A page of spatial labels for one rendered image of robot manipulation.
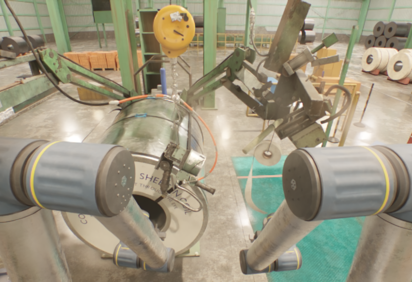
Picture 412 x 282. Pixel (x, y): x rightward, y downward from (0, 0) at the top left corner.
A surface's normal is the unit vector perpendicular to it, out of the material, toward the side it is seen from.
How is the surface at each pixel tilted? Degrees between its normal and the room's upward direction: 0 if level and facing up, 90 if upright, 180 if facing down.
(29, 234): 84
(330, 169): 30
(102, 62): 90
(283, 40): 89
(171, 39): 90
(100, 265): 0
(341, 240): 0
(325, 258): 0
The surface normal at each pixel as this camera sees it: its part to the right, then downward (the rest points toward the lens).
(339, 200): 0.08, 0.25
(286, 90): 0.04, 0.47
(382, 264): -0.77, 0.21
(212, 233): 0.00, -0.88
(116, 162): 0.98, -0.03
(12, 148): -0.02, -0.75
